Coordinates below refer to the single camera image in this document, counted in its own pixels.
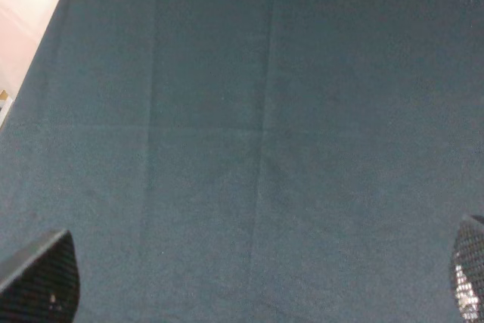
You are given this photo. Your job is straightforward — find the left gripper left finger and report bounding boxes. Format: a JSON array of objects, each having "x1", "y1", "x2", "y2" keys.
[{"x1": 1, "y1": 229, "x2": 80, "y2": 323}]

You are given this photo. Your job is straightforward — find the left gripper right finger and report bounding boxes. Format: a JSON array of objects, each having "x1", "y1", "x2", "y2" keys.
[{"x1": 449, "y1": 215, "x2": 483, "y2": 322}]

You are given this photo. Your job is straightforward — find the black tablecloth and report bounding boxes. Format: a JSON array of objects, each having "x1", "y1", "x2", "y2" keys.
[{"x1": 1, "y1": 0, "x2": 483, "y2": 322}]

